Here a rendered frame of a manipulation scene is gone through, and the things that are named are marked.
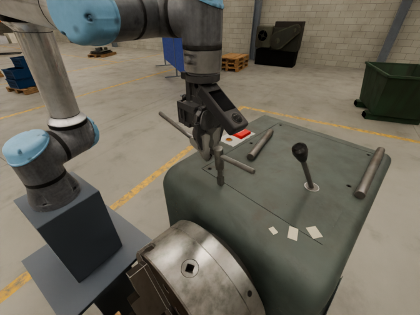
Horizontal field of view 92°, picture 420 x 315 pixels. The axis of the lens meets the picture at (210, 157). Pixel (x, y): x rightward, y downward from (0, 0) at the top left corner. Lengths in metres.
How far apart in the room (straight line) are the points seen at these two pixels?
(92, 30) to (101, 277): 0.91
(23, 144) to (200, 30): 0.59
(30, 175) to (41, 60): 0.32
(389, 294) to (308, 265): 1.72
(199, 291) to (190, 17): 0.46
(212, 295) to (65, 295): 0.75
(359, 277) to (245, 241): 1.70
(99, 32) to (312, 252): 0.50
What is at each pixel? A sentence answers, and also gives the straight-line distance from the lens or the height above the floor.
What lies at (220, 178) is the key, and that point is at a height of 1.28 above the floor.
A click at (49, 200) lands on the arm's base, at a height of 1.14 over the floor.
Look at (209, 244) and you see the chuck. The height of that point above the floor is 1.24.
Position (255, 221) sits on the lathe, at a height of 1.25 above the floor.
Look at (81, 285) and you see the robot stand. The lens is 1.07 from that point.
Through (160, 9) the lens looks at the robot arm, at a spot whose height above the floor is 1.63.
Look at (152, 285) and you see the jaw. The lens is 0.51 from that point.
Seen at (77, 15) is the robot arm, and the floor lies 1.62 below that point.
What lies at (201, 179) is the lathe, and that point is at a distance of 0.56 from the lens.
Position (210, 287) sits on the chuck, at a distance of 0.43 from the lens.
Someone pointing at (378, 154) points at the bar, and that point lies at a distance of 0.80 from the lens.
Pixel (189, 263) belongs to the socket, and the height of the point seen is 1.24.
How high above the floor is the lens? 1.62
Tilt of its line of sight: 35 degrees down
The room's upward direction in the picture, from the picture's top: straight up
